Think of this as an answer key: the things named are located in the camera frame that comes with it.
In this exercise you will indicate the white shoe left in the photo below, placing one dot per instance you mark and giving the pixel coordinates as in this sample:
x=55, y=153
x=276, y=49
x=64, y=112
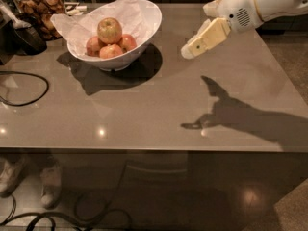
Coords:
x=10, y=176

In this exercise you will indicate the white bowl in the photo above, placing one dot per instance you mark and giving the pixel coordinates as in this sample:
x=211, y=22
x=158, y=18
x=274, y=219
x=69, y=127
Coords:
x=116, y=63

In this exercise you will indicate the white paper liner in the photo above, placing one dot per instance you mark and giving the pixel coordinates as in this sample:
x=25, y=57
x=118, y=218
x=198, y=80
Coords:
x=139, y=18

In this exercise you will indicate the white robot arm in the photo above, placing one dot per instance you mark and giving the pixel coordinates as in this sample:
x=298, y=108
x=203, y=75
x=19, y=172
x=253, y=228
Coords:
x=271, y=9

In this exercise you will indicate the red apple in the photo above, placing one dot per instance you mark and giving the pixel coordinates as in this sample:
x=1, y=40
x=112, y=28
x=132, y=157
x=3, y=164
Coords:
x=110, y=51
x=94, y=45
x=127, y=43

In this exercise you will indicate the red apple right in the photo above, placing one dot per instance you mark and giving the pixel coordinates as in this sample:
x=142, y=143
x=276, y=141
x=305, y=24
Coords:
x=127, y=43

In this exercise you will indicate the white shoe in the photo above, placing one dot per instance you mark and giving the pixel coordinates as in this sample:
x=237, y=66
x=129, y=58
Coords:
x=10, y=176
x=51, y=180

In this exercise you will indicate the glass jar of cookies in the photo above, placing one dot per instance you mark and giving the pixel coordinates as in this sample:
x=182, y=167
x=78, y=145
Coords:
x=41, y=11

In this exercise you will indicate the small white items behind bowl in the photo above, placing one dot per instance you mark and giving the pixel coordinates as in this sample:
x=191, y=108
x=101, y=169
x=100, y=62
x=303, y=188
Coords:
x=72, y=10

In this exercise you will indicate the white shoe right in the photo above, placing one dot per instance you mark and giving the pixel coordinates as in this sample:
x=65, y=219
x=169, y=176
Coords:
x=51, y=180

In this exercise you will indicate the red apple left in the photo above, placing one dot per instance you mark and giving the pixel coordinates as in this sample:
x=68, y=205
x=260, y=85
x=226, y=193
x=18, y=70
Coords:
x=94, y=45

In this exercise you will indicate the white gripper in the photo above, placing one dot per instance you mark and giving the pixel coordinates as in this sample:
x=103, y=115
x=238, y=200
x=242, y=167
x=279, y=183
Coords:
x=240, y=8

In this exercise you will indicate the red apple front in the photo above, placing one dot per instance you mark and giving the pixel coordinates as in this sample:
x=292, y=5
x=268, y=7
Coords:
x=110, y=51

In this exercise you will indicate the black appliance with white handle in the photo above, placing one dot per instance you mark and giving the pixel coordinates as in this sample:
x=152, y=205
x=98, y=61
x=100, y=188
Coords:
x=24, y=33

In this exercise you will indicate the yellow-red top apple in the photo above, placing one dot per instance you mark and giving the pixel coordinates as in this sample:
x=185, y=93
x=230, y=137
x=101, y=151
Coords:
x=109, y=30

